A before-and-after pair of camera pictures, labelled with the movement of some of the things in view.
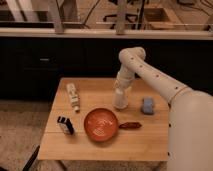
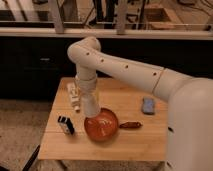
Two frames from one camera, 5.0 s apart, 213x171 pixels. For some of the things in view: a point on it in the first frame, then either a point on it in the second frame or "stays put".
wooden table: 143,127 stays put
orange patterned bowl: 100,124 stays put
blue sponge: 148,106 stays put
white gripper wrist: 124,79 → 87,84
